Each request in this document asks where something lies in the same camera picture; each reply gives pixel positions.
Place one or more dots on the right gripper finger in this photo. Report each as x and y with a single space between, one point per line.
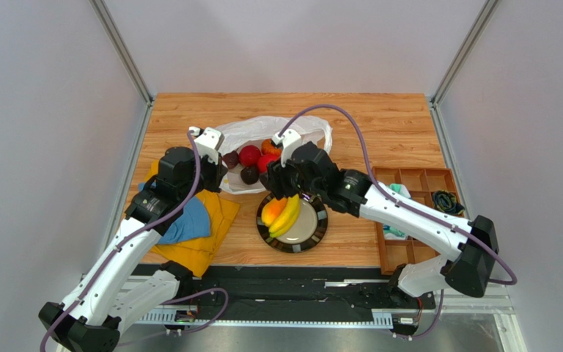
305 187
272 179

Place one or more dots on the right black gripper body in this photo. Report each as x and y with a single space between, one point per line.
282 177

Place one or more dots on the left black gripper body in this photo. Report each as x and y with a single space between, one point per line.
210 172

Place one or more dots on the orange toy pumpkin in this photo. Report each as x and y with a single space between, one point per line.
269 148

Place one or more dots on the red apple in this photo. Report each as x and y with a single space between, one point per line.
265 160
249 155

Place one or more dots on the white plastic bag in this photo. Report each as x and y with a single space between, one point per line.
255 130

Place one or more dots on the dark purple fruit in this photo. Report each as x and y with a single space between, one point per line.
231 160

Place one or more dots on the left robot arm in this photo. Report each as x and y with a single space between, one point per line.
167 212

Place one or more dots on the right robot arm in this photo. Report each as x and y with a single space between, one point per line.
467 250

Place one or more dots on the yellow orange mango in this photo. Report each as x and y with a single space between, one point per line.
272 210

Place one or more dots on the yellow banana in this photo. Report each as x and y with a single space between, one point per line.
288 210

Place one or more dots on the black round plate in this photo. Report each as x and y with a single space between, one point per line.
305 234

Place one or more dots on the blue cloth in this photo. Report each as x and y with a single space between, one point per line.
193 224

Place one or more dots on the teal sock upper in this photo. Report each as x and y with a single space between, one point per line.
400 189

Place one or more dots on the teal sock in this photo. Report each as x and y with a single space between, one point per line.
400 189
391 233

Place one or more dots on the teal sock lower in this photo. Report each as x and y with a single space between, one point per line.
391 233

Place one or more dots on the wooden compartment tray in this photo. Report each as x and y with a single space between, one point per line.
421 183

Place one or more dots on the yellow cloth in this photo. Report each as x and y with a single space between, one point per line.
197 255

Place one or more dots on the dark patterned sock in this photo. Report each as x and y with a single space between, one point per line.
447 202

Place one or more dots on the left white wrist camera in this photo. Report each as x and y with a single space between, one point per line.
207 143

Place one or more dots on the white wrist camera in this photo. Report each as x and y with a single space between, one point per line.
207 143
289 141

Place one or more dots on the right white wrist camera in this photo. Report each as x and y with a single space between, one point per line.
289 141

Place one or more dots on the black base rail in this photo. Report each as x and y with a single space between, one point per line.
279 296

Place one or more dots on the right aluminium frame post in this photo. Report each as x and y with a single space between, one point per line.
474 33

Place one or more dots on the aluminium frame post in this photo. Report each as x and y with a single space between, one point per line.
111 28
474 33

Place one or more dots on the left aluminium frame post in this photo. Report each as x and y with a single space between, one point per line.
111 28

